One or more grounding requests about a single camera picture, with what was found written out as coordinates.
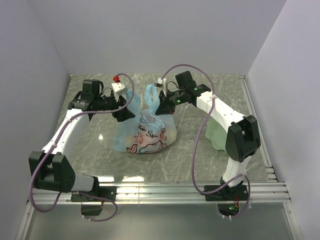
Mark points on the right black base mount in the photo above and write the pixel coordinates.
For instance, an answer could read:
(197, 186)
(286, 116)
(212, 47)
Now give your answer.
(231, 201)

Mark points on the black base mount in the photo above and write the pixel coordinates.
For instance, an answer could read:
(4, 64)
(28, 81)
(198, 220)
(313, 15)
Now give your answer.
(93, 202)
(231, 201)

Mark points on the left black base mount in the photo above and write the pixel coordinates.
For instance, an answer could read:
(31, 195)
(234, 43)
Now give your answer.
(93, 202)

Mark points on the green leaf-shaped plate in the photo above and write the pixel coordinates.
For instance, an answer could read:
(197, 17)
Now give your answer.
(216, 134)

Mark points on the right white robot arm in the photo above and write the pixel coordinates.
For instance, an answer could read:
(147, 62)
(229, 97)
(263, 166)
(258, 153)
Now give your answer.
(242, 132)

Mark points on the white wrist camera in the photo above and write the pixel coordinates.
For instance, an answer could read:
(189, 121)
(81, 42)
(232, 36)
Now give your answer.
(162, 84)
(119, 88)

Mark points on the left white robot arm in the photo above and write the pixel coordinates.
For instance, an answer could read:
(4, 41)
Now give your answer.
(50, 168)

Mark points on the aluminium front rail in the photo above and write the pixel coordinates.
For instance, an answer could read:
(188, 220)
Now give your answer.
(184, 193)

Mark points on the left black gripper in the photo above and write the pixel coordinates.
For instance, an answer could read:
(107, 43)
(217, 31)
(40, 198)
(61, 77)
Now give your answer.
(123, 114)

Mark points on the light blue plastic bag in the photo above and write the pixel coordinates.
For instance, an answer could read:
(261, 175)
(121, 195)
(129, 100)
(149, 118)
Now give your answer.
(146, 132)

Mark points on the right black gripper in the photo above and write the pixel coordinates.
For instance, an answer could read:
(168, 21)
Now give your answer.
(165, 107)

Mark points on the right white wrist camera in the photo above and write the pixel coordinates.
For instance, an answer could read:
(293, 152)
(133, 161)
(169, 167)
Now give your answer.
(162, 84)

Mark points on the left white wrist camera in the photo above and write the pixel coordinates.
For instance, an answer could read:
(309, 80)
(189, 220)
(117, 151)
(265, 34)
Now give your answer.
(119, 88)

